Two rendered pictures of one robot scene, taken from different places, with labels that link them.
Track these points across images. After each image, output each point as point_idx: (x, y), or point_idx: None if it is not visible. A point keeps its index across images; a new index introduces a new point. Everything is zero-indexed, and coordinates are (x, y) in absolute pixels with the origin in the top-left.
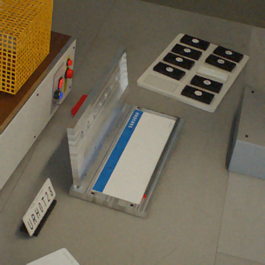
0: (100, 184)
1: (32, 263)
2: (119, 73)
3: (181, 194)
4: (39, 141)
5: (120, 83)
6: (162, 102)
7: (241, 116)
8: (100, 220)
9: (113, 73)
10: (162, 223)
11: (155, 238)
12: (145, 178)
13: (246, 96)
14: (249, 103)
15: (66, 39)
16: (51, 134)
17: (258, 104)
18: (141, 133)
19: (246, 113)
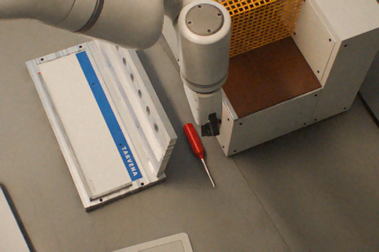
0: (84, 60)
1: None
2: (160, 135)
3: (18, 115)
4: (180, 75)
5: (158, 145)
6: (135, 230)
7: (6, 202)
8: (57, 39)
9: (154, 113)
10: (9, 73)
11: (4, 55)
12: (55, 96)
13: (23, 247)
14: (12, 236)
15: (236, 107)
16: (179, 90)
17: (0, 245)
18: (107, 148)
19: (4, 213)
